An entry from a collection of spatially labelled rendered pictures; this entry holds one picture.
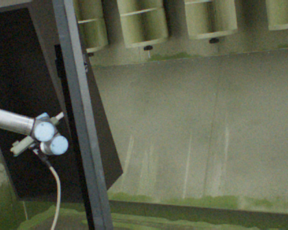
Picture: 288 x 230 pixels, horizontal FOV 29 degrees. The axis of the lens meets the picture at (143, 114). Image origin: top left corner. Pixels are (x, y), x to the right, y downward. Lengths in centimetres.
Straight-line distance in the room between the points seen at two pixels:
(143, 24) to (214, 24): 57
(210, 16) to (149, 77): 92
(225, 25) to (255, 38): 37
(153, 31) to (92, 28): 57
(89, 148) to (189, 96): 222
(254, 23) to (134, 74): 108
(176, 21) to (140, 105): 70
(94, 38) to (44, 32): 139
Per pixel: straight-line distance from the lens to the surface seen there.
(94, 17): 428
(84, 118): 187
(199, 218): 378
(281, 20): 343
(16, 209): 430
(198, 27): 363
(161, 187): 394
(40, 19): 291
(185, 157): 390
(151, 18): 392
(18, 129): 263
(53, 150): 277
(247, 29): 393
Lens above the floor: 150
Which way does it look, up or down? 11 degrees down
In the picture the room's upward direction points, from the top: 9 degrees counter-clockwise
